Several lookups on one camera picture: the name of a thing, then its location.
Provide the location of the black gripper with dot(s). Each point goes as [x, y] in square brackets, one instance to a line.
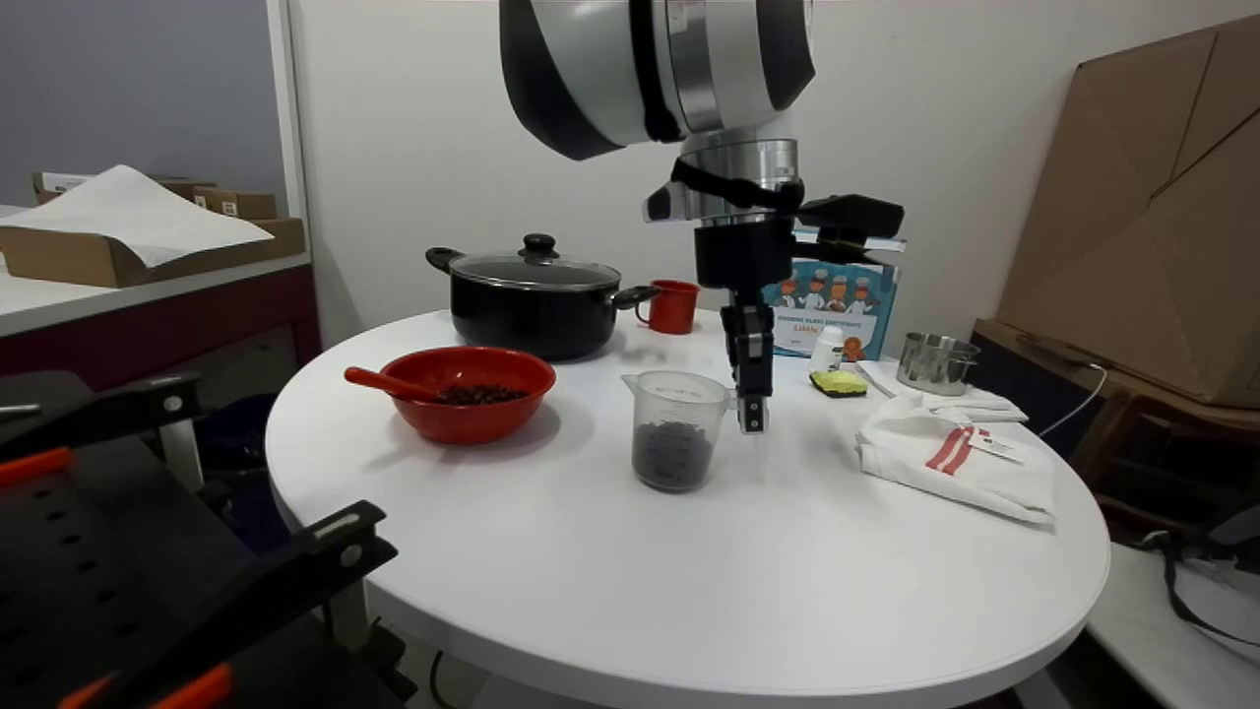
[740, 258]

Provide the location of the clear plastic measuring jug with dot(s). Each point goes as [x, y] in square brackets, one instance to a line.
[676, 398]

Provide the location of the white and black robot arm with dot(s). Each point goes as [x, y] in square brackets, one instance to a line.
[709, 63]

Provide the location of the red plastic bowl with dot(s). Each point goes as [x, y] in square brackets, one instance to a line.
[459, 417]

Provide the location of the small white bottle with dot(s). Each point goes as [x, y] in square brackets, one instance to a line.
[829, 348]

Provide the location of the yellow sponge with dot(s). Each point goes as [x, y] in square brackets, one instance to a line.
[837, 382]

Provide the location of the red mug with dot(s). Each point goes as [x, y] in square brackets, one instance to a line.
[676, 303]

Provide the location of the blue printed carton box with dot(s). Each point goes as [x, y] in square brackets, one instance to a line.
[839, 308]

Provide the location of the black cooking pot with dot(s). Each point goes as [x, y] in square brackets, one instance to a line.
[525, 320]

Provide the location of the white towel red stripes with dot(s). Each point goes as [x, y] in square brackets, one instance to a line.
[970, 479]

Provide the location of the red plastic spoon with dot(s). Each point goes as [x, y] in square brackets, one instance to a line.
[377, 378]

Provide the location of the large brown cardboard box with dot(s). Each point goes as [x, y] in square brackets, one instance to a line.
[1144, 223]

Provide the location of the dark wooden cabinet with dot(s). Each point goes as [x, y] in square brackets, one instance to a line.
[1154, 446]

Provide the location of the red and white side bench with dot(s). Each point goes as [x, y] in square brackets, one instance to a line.
[160, 329]

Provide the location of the white paper sheet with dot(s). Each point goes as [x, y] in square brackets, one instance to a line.
[131, 210]

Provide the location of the flat cardboard tray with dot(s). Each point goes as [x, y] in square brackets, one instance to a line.
[80, 258]

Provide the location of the black metal stand orange parts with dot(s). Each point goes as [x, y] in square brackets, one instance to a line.
[104, 566]

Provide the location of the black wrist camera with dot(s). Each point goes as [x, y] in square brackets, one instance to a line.
[852, 219]

